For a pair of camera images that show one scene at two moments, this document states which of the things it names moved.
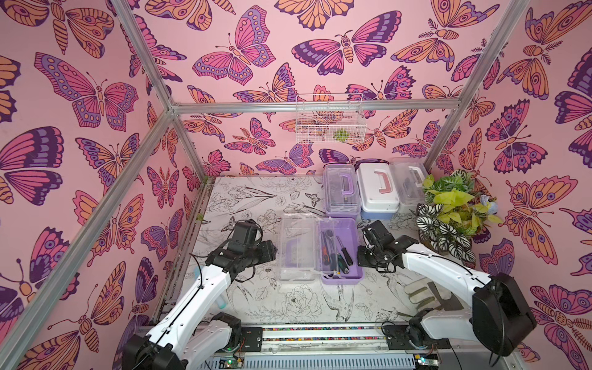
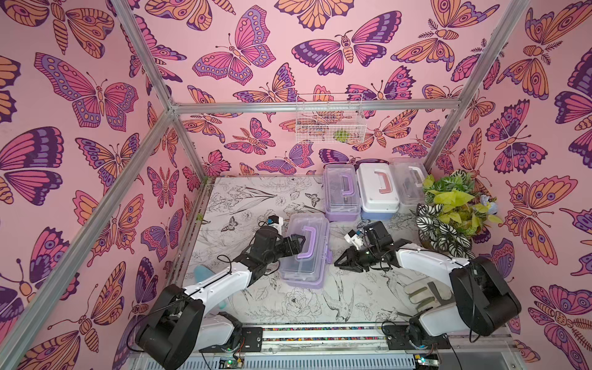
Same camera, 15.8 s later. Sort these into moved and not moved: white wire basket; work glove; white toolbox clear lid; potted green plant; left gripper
Moved: left gripper
Not moved: work glove; potted green plant; white wire basket; white toolbox clear lid
